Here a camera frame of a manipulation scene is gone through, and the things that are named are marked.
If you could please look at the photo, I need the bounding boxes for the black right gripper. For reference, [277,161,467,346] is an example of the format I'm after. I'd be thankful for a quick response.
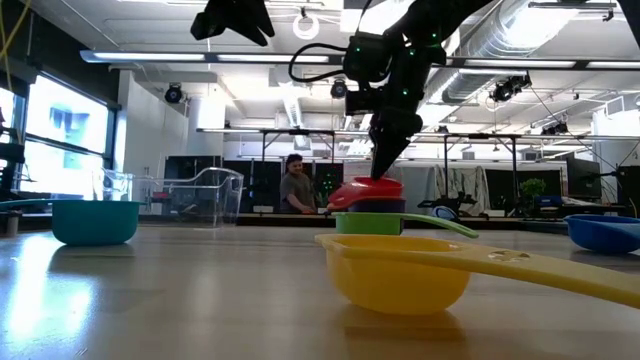
[370,47,426,180]

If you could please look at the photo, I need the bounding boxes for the black right camera cable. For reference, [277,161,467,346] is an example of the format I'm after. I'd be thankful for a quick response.
[288,41,352,84]

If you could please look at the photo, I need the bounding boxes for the black monitor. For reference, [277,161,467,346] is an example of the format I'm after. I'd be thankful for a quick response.
[566,154,603,201]

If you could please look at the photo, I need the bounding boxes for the silver ventilation duct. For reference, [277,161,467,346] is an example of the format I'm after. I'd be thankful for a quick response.
[442,0,581,104]

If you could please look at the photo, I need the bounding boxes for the black cabinet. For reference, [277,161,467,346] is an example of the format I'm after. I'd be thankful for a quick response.
[163,154,224,201]

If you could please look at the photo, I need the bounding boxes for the green measuring cup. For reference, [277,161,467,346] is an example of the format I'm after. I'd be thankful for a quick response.
[332,211,480,239]

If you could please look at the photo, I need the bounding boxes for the purple measuring cup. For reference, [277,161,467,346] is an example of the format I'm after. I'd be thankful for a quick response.
[348,197,407,214]

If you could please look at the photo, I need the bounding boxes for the red measuring cup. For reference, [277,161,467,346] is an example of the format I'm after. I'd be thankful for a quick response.
[327,175,405,212]

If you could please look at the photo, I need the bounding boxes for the yellow cable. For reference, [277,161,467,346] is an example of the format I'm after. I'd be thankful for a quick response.
[0,0,32,94]

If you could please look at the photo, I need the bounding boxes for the clear plastic basket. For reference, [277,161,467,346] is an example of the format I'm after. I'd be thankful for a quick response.
[92,167,245,227]

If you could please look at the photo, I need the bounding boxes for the person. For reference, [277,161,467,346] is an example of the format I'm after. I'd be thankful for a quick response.
[278,153,319,215]

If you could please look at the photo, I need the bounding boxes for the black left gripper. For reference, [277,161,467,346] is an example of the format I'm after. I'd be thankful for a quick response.
[189,0,276,47]

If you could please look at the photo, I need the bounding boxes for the green potted plant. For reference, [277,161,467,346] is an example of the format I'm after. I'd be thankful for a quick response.
[518,177,549,217]

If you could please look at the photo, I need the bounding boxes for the small grey cylinder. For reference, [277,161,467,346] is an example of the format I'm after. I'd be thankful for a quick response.
[3,209,22,236]

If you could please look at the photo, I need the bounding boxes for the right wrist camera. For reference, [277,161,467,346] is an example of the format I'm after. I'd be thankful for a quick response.
[343,32,389,116]

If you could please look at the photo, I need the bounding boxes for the grey draped cloth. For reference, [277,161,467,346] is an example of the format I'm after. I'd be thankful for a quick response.
[399,163,491,214]

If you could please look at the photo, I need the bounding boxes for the blue white round object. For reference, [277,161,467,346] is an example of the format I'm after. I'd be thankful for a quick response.
[430,205,459,222]

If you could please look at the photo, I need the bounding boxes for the black ceiling track device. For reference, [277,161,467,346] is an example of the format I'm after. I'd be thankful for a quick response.
[489,73,532,104]

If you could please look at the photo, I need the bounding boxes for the teal measuring cup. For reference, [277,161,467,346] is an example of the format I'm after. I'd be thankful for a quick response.
[0,198,147,247]

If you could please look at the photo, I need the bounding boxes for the white ceiling ring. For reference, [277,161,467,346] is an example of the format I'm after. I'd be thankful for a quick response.
[292,13,321,41]

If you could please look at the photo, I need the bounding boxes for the long ceiling light bar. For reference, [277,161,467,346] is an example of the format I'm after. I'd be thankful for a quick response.
[79,48,640,71]

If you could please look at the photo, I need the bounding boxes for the yellow measuring cup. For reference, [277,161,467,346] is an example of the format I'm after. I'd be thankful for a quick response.
[314,233,640,317]

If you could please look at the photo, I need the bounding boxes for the blue measuring cup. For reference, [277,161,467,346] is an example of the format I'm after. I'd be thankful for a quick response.
[563,214,640,254]

